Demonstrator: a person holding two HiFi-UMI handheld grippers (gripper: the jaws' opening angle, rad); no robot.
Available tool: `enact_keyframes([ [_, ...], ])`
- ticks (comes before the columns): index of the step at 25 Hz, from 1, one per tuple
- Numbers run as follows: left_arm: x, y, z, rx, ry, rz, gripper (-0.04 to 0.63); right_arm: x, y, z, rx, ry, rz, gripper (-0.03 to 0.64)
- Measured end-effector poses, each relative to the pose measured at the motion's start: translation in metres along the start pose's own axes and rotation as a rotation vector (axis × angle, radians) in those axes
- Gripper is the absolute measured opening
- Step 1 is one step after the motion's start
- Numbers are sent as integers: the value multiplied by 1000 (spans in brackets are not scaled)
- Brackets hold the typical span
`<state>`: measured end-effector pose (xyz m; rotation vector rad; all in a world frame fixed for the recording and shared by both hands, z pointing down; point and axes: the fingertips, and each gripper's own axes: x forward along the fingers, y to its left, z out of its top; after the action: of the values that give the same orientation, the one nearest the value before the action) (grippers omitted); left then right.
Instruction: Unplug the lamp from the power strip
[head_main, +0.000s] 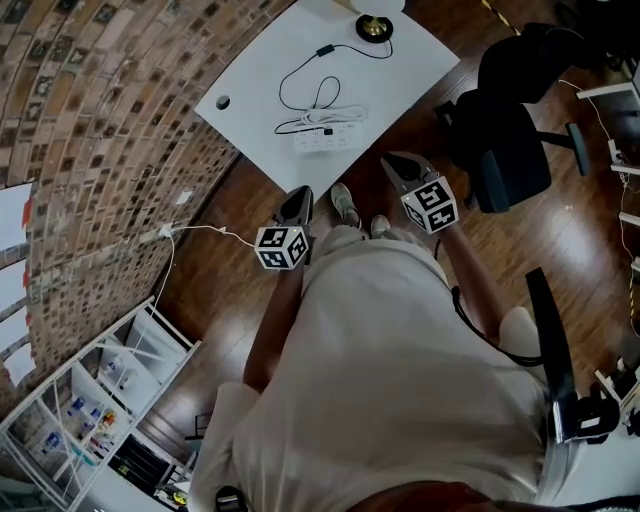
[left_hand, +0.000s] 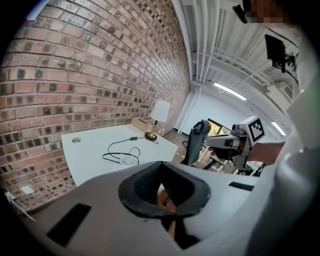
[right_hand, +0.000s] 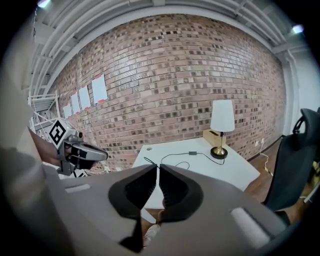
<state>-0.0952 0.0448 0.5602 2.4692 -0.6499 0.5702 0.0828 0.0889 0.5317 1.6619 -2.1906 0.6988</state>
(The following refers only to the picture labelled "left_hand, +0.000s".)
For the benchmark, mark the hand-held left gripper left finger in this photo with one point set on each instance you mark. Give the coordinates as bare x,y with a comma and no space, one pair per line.
135,195

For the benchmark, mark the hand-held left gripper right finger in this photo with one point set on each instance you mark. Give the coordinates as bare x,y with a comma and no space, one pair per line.
192,195

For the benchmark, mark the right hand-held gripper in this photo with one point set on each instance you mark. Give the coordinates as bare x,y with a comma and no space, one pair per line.
255,130

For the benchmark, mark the white shade brass desk lamp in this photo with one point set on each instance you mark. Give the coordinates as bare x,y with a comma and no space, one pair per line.
160,111

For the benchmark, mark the person's right forearm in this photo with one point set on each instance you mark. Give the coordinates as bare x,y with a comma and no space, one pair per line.
265,152

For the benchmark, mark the dark framed window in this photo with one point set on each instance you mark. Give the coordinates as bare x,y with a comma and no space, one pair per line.
217,127

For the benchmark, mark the black mesh office chair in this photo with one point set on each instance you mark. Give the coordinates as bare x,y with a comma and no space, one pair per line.
193,145

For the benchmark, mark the white rectangular table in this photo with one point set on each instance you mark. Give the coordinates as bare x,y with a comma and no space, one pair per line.
95,155

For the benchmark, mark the white ceiling tube light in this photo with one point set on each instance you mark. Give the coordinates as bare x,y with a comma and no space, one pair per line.
278,128
230,91

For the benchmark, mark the beige wooden box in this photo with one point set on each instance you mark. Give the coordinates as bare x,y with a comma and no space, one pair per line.
140,123

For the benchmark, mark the person's torso in cream shirt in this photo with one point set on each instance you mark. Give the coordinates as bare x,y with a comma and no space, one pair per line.
287,200

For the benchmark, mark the black body-worn tablet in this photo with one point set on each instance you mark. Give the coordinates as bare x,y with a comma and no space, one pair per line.
275,50

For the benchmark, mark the black head-mounted camera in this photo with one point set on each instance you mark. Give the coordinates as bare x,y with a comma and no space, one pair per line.
240,13

